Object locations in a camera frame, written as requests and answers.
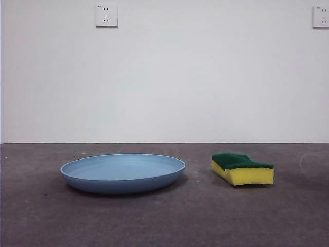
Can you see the blue round plate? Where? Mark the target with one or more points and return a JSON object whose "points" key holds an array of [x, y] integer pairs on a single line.
{"points": [[123, 182]]}

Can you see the white wall socket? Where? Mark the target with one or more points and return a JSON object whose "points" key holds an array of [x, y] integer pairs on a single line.
{"points": [[321, 17], [106, 16]]}

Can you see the yellow sponge with green pad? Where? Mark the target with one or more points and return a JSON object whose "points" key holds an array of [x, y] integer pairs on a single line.
{"points": [[246, 176]]}

